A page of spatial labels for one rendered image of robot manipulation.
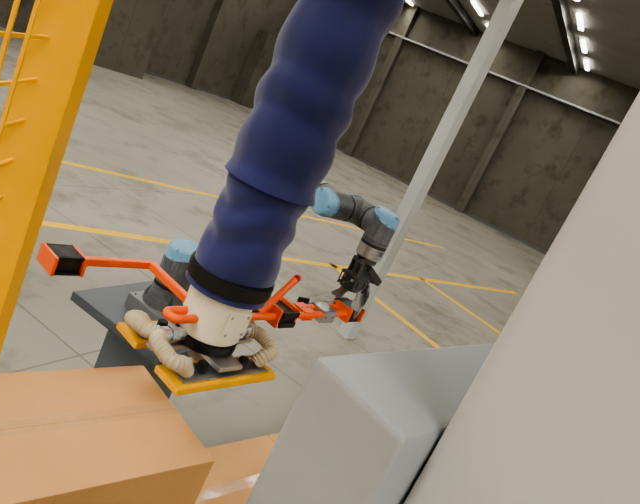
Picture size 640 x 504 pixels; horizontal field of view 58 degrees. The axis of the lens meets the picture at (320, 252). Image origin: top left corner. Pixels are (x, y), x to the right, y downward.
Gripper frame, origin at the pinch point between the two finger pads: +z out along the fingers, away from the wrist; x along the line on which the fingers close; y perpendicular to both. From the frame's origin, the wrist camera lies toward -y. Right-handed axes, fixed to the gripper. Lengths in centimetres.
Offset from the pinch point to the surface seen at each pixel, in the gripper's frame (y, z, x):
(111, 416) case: 81, 28, 3
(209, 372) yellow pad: 64, 11, 12
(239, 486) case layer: 18, 68, 4
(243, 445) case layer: 3, 68, -12
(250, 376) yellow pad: 52, 11, 15
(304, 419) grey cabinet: 144, -52, 89
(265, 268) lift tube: 60, -19, 12
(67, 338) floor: -11, 123, -166
